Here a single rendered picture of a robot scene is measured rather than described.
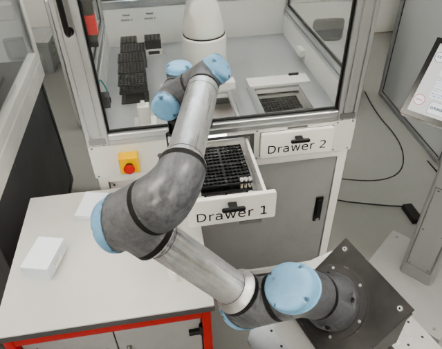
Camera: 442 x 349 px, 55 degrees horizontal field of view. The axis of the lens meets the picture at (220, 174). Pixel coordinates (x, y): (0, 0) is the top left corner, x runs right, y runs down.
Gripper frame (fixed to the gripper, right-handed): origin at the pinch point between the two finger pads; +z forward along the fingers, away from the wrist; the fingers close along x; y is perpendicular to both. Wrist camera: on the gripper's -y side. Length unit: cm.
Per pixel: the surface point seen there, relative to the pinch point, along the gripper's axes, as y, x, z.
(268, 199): -9.2, 24.2, 8.3
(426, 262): -88, 63, 80
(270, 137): -35.9, 4.5, 6.6
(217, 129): -21.6, -9.5, 1.5
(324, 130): -52, 18, 6
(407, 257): -88, 54, 84
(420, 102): -80, 41, -2
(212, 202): 5.2, 12.8, 6.3
